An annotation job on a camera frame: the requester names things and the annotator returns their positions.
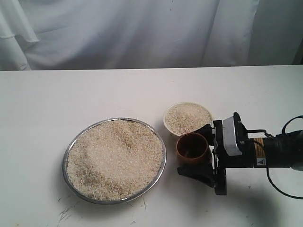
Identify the black camera cable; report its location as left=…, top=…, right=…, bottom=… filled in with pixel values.
left=246, top=115, right=303, bottom=199

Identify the steel plate of rice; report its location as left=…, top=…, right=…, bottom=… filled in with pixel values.
left=62, top=118, right=166, bottom=204

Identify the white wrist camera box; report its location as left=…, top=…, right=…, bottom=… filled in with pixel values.
left=222, top=116, right=242, bottom=157

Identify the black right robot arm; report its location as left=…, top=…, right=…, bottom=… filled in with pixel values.
left=176, top=112, right=303, bottom=198

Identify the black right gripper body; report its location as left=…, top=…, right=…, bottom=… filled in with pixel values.
left=213, top=120, right=227, bottom=195

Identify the white bowl of rice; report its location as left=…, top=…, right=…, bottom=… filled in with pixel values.
left=163, top=102, right=213, bottom=137

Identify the white backdrop curtain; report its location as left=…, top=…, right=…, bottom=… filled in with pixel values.
left=0, top=0, right=303, bottom=70

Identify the brown wooden cup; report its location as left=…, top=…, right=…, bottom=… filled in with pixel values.
left=176, top=132, right=212, bottom=165

